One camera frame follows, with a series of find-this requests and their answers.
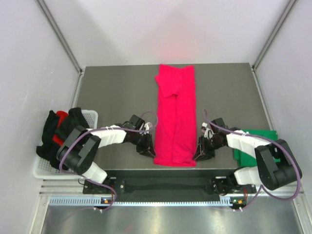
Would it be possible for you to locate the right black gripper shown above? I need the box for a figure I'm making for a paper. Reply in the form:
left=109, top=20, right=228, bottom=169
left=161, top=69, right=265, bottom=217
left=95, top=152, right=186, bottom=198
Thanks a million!
left=193, top=135, right=224, bottom=162

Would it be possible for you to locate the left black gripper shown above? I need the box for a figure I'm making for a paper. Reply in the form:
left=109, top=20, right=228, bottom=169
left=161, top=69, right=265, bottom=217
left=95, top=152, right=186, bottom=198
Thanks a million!
left=131, top=131, right=156, bottom=158

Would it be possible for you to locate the pink t shirt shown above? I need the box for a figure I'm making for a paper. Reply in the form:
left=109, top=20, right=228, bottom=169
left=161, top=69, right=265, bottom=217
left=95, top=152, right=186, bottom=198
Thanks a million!
left=154, top=64, right=197, bottom=167

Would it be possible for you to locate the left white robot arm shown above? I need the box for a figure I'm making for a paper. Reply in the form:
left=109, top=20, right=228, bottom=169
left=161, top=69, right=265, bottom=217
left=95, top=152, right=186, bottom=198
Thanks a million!
left=56, top=115, right=157, bottom=194

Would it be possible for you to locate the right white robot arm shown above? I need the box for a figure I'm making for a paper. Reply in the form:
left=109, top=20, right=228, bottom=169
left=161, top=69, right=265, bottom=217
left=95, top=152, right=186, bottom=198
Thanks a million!
left=193, top=118, right=302, bottom=193

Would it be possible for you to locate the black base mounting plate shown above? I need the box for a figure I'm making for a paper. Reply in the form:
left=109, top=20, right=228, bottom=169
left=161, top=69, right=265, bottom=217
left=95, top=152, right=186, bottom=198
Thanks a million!
left=82, top=169, right=256, bottom=195

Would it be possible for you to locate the green folded t shirt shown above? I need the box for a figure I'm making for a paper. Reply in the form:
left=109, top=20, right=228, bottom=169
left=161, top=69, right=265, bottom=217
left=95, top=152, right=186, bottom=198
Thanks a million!
left=233, top=129, right=280, bottom=168

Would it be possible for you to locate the black t shirt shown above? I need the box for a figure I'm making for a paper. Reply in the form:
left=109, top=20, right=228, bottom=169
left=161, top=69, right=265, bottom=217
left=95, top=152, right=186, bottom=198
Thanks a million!
left=36, top=107, right=89, bottom=169

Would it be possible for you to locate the white plastic basket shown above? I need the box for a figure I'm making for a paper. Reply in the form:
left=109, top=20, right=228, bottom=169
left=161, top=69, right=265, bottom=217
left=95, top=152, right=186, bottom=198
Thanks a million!
left=33, top=110, right=98, bottom=180

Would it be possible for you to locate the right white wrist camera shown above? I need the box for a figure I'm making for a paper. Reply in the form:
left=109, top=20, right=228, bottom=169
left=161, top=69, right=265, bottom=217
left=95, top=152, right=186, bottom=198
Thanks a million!
left=201, top=122, right=214, bottom=139

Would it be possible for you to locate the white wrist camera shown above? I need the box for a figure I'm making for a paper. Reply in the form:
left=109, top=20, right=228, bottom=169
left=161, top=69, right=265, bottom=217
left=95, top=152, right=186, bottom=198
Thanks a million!
left=142, top=122, right=153, bottom=134
left=201, top=122, right=214, bottom=139

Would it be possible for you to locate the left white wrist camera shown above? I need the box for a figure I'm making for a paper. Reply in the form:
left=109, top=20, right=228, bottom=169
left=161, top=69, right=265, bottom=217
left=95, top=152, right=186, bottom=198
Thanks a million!
left=142, top=122, right=153, bottom=134

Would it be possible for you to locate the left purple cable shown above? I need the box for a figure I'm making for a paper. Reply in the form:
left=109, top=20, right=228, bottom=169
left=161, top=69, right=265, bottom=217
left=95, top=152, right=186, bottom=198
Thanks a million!
left=58, top=111, right=158, bottom=212

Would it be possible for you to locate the purple cable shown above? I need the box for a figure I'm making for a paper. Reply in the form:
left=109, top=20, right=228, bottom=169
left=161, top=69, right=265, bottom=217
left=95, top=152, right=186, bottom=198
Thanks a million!
left=58, top=111, right=158, bottom=212
left=202, top=109, right=302, bottom=212

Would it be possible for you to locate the grey slotted cable duct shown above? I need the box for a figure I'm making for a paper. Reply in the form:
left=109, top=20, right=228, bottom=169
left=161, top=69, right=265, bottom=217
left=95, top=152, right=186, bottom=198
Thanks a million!
left=49, top=196, right=246, bottom=207

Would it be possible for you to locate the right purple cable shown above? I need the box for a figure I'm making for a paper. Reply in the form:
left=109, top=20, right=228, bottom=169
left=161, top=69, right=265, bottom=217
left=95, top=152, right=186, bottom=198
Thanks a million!
left=202, top=109, right=302, bottom=212

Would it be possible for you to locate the left aluminium frame post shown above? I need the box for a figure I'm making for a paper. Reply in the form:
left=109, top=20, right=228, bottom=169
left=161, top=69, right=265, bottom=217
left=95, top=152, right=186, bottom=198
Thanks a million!
left=35, top=0, right=82, bottom=74

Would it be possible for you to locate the aluminium frame post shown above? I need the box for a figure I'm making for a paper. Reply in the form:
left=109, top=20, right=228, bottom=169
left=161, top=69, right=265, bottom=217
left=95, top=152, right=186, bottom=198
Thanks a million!
left=35, top=0, right=82, bottom=74
left=251, top=0, right=298, bottom=72

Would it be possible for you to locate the aluminium front rail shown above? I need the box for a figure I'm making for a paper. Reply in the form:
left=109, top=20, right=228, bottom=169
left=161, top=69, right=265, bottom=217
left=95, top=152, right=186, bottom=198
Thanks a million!
left=39, top=175, right=305, bottom=198

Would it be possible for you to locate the right aluminium frame post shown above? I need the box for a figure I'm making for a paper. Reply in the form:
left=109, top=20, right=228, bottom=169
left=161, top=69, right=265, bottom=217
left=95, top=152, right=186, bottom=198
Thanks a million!
left=251, top=0, right=298, bottom=72

